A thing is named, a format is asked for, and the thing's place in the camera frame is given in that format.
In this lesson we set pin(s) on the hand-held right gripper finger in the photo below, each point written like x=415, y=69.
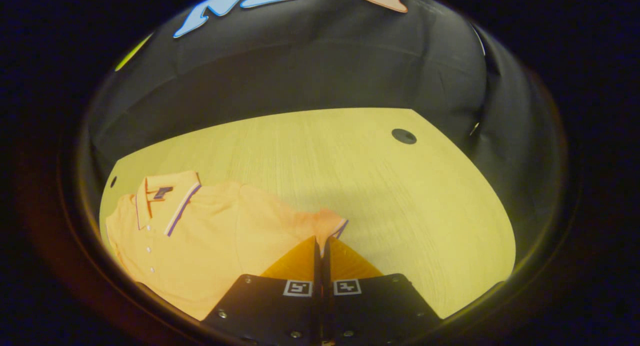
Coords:
x=326, y=296
x=317, y=296

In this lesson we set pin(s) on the orange T-shirt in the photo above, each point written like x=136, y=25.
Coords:
x=225, y=236

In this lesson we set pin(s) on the black table grommet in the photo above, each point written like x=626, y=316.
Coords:
x=404, y=136
x=113, y=181

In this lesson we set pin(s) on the black backdrop cloth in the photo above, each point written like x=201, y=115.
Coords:
x=325, y=71

